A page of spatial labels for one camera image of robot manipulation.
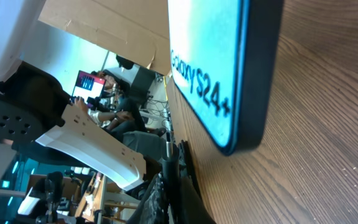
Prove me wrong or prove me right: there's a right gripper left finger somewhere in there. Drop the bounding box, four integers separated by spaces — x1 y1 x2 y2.
127 172 168 224

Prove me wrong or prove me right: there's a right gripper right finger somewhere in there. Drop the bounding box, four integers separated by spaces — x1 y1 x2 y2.
179 141 216 224

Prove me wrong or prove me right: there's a Galaxy smartphone teal screen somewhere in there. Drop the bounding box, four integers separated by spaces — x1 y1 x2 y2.
168 0 284 156

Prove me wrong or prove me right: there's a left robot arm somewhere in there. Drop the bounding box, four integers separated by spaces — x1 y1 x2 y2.
0 1 147 190

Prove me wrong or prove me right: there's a seated person in background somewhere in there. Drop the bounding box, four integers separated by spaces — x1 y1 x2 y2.
73 54 167 156

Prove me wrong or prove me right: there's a computer monitor in background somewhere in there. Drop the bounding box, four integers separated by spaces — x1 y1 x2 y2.
70 70 106 107

